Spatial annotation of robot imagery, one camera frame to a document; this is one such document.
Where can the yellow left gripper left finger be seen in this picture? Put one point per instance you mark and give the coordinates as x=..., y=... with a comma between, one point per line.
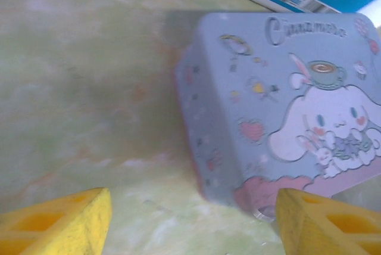
x=74, y=225

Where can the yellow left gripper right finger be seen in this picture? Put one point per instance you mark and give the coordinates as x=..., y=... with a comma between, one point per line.
x=303, y=228

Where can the pale blue cartoon tin box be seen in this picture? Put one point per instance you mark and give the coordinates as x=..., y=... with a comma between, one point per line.
x=268, y=103

